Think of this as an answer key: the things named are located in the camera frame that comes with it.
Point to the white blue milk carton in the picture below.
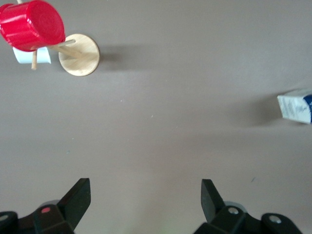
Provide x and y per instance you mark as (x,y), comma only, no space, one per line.
(295,107)

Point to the small white cup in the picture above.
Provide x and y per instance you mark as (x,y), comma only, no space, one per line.
(24,57)

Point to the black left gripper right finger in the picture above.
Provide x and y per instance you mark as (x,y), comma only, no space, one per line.
(212,202)

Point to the red plastic cup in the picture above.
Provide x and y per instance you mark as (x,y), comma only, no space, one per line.
(31,24)

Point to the wooden cup tree stand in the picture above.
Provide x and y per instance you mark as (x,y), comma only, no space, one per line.
(80,58)

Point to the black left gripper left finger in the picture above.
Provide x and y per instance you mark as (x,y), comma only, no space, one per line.
(73,202)

